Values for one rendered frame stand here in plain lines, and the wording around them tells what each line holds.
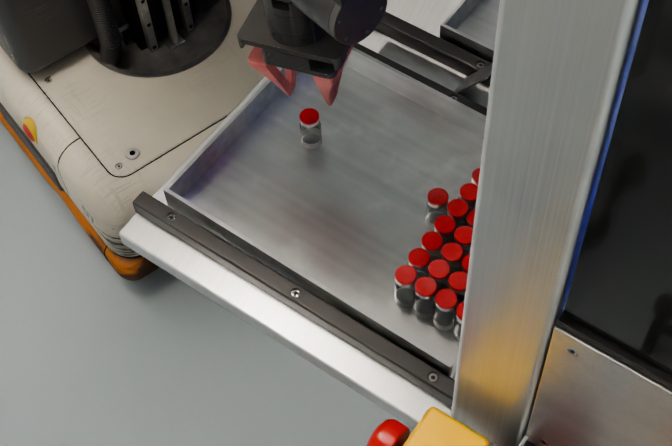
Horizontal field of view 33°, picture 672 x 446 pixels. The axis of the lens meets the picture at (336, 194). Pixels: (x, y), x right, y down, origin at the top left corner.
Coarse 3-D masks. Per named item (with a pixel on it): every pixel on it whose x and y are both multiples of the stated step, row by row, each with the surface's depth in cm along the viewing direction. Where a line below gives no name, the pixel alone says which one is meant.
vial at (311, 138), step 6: (318, 120) 116; (300, 126) 117; (306, 126) 116; (312, 126) 116; (318, 126) 117; (300, 132) 118; (306, 132) 117; (312, 132) 117; (318, 132) 118; (306, 138) 118; (312, 138) 118; (318, 138) 118; (306, 144) 119; (312, 144) 119; (318, 144) 119
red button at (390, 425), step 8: (384, 424) 88; (392, 424) 88; (400, 424) 89; (376, 432) 88; (384, 432) 88; (392, 432) 88; (400, 432) 88; (408, 432) 90; (368, 440) 89; (376, 440) 88; (384, 440) 88; (392, 440) 87; (400, 440) 88
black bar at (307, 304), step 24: (144, 192) 115; (144, 216) 115; (168, 216) 114; (192, 240) 112; (216, 240) 112; (240, 264) 110; (264, 288) 110; (288, 288) 108; (312, 312) 107; (336, 312) 107; (360, 336) 105; (384, 360) 105; (408, 360) 104; (432, 384) 102
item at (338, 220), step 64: (384, 64) 122; (256, 128) 122; (384, 128) 121; (448, 128) 121; (192, 192) 117; (256, 192) 117; (320, 192) 117; (384, 192) 116; (448, 192) 116; (256, 256) 111; (320, 256) 112; (384, 256) 112; (384, 320) 108
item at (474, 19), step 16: (464, 0) 126; (480, 0) 130; (496, 0) 130; (448, 16) 125; (464, 16) 128; (480, 16) 129; (496, 16) 129; (448, 32) 124; (464, 32) 128; (480, 32) 128; (464, 48) 125; (480, 48) 123
